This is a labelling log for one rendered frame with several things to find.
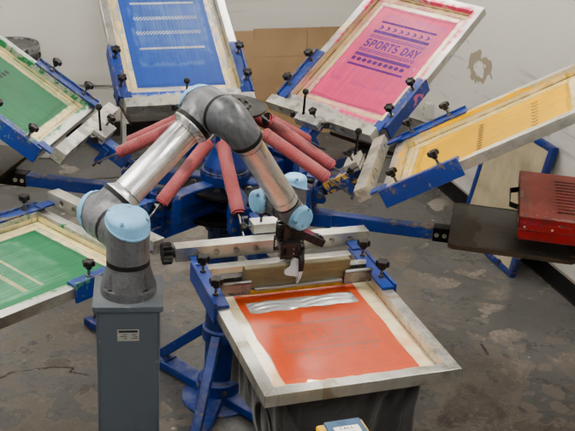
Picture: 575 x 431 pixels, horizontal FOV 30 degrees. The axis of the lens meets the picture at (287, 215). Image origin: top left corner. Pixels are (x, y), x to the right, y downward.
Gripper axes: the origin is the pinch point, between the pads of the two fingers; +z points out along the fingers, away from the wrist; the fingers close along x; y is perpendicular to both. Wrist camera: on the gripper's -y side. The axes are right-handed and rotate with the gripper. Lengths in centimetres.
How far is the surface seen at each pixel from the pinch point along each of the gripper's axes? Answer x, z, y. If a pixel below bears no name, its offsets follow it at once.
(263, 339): 26.6, 5.0, 19.4
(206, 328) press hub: -82, 65, 8
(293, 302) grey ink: 7.8, 4.8, 3.4
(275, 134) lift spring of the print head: -68, -23, -14
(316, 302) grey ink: 9.4, 4.9, -3.5
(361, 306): 14.6, 5.4, -17.0
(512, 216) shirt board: -40, 7, -102
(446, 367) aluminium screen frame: 59, 2, -25
